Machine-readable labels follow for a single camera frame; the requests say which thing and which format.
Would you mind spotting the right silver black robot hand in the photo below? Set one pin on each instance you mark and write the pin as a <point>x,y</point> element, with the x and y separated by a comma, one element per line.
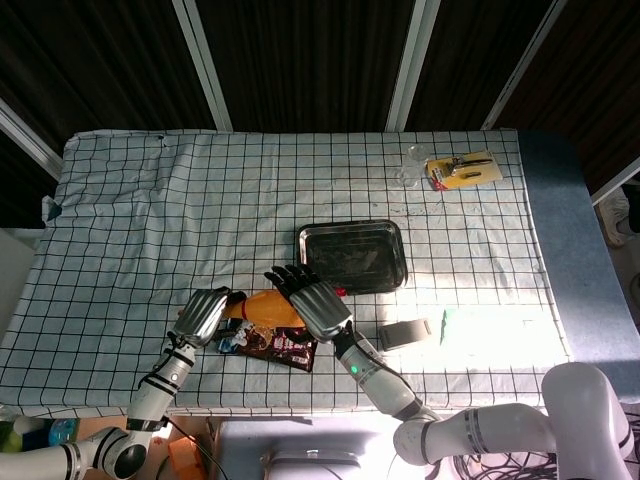
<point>315,305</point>

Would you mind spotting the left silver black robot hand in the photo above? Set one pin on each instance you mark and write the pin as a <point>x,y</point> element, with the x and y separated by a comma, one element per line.
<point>202,315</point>

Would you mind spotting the yellow rubber chicken toy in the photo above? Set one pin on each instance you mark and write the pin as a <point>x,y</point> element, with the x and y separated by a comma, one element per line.
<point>267,306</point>

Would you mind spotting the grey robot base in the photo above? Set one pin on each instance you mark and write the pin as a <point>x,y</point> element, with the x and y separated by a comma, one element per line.
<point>315,447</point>

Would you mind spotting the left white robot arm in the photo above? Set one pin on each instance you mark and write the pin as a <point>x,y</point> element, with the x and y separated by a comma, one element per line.
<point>125,415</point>

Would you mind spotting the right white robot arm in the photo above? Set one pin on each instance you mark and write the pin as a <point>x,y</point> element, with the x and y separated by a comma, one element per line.
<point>475,405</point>

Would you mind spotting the black metal tray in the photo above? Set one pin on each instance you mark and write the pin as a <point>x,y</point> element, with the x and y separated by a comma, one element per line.
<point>351,258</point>

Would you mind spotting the brown snack bag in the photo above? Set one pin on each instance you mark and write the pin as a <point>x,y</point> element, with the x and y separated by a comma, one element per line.
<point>277,345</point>

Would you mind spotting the grey rectangular box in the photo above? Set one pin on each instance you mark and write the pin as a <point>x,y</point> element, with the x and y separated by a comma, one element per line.
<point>404,334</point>

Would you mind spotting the checkered white tablecloth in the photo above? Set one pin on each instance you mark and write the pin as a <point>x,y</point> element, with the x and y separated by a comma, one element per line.
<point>200,210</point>

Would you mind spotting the orange box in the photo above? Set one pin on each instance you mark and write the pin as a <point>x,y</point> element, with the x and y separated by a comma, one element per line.
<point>186,457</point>

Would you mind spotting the clear plastic cup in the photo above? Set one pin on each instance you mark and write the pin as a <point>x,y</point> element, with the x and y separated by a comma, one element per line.
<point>412,167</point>

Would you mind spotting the yellow carded tool pack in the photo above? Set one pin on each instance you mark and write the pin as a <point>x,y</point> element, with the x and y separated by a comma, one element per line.
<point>464,171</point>

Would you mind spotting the white shoe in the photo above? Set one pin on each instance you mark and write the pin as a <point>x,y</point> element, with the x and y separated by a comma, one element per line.
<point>619,212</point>

